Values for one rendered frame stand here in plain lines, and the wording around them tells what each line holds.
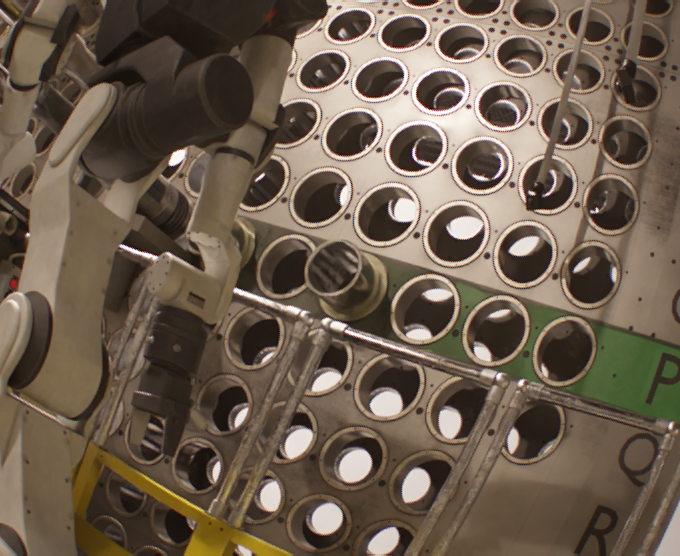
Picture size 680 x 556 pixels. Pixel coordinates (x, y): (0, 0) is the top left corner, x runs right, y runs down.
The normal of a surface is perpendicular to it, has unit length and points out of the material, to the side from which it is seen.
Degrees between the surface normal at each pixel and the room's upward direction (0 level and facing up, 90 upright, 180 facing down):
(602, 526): 90
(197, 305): 81
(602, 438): 90
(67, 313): 53
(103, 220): 67
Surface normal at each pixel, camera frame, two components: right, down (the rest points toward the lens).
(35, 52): 0.23, 0.12
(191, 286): 0.67, -0.05
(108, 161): -0.12, 0.89
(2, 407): 0.76, 0.14
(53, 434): 0.85, -0.33
